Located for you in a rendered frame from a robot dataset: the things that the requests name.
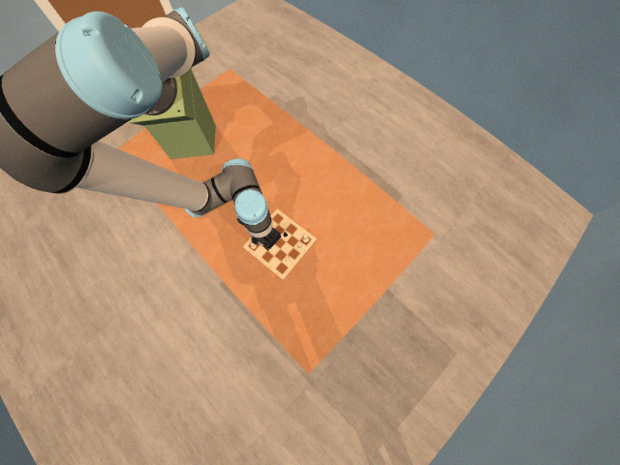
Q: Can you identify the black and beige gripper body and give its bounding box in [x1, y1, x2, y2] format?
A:
[251, 227, 281, 252]

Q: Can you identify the brown and cream chessboard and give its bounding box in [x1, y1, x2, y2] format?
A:
[243, 209, 317, 280]

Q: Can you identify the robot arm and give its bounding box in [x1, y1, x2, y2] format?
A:
[0, 8, 273, 237]

